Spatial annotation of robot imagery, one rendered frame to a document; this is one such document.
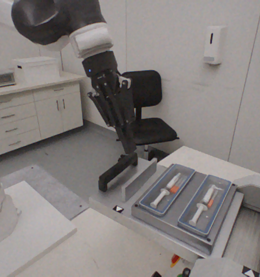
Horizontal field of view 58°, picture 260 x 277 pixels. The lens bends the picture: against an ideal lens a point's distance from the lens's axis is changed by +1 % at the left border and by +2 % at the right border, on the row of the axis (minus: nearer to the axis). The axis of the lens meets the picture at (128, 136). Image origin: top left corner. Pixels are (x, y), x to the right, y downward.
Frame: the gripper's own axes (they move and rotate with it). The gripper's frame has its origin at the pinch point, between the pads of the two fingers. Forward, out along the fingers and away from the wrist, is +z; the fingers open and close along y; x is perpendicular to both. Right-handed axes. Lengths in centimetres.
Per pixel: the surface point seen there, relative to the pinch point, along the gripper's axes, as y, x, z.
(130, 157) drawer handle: 3.8, -2.9, 6.4
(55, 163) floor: 183, -84, 45
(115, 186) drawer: 4.1, 5.5, 10.3
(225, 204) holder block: -19.3, -0.4, 17.3
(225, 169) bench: -1, -54, 38
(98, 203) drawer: 3.9, 12.1, 10.3
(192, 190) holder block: -12.4, -1.0, 14.5
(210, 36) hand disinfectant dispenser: 20, -144, -21
